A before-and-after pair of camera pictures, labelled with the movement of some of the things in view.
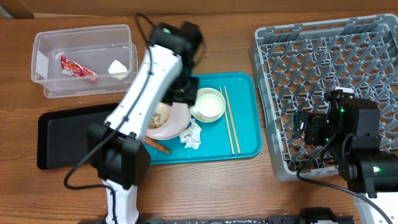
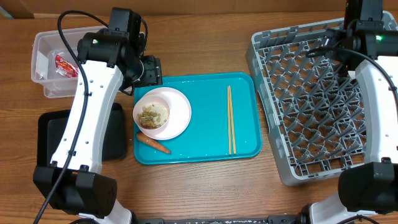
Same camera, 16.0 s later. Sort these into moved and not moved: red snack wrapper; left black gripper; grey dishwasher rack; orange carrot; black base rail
Moved: red snack wrapper; left black gripper
Not moved: grey dishwasher rack; black base rail; orange carrot
